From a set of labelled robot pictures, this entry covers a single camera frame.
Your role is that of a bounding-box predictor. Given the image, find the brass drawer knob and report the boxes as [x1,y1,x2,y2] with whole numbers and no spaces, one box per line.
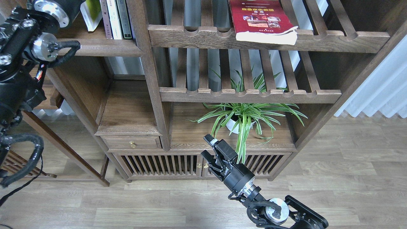
[129,142,136,149]

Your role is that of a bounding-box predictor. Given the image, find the white upright book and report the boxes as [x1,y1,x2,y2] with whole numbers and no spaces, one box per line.
[107,0,123,40]

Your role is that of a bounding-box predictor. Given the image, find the dark wooden bookshelf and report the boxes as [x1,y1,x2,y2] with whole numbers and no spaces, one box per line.
[51,0,406,181]

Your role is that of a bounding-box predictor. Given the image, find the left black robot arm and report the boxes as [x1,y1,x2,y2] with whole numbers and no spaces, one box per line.
[0,0,83,188]

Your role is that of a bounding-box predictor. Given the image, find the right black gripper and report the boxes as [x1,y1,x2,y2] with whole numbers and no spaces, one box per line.
[202,134,254,196]

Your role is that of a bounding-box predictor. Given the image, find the wooden side table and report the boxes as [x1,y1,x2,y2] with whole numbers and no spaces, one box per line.
[24,69,110,187]

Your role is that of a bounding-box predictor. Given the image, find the white plant pot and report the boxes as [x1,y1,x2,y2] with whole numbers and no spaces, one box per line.
[226,115,256,136]

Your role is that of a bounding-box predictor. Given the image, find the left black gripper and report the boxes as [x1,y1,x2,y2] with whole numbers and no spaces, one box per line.
[57,0,85,22]

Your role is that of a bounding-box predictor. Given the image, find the yellow green book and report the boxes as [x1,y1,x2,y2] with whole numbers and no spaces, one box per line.
[80,0,103,32]

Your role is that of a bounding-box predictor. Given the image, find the red book on top shelf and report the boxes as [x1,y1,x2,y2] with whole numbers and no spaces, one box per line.
[229,0,298,45]

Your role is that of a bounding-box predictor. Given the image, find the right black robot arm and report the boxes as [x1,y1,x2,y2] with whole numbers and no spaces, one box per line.
[202,134,328,229]

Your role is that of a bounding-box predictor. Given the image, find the white curtain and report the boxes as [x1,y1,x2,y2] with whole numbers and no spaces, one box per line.
[334,36,407,118]

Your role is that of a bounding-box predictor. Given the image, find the slatted wooden bench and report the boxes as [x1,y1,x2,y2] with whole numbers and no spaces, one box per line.
[1,150,57,178]

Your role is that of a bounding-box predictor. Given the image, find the green spider plant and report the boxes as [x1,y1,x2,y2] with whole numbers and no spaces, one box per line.
[188,65,308,166]

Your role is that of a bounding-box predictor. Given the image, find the dark green upright book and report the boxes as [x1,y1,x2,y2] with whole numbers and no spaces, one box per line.
[116,0,133,40]

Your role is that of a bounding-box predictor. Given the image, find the maroon book white characters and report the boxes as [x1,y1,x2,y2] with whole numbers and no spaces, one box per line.
[100,0,113,39]

